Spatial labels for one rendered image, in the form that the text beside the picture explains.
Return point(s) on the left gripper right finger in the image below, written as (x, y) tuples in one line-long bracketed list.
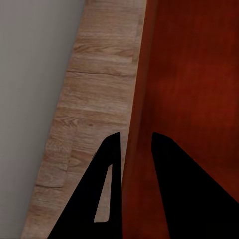
[(195, 205)]

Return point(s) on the storage box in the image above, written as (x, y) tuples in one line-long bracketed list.
[(187, 88)]

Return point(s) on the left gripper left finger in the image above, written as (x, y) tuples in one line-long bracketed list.
[(77, 219)]

